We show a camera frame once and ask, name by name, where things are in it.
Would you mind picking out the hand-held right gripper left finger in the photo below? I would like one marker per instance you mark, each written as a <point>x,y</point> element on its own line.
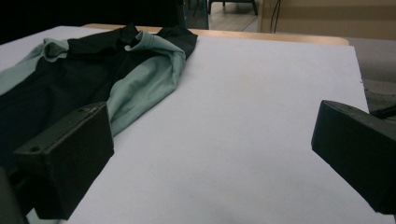
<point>71,155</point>

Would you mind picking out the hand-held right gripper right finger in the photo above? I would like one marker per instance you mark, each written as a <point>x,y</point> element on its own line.
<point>358,149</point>

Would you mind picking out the black and green t-shirt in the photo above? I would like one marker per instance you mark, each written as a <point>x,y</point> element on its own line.
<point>77,71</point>

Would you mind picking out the white board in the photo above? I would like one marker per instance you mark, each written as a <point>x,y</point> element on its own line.
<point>233,124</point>

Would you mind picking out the wooden table edge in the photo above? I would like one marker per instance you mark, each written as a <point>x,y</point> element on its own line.
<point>280,37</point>

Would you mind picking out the black curtain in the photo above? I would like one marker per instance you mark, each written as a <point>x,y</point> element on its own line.
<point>62,12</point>

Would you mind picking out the black chair legs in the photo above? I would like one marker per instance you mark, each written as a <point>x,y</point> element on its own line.
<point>232,2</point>

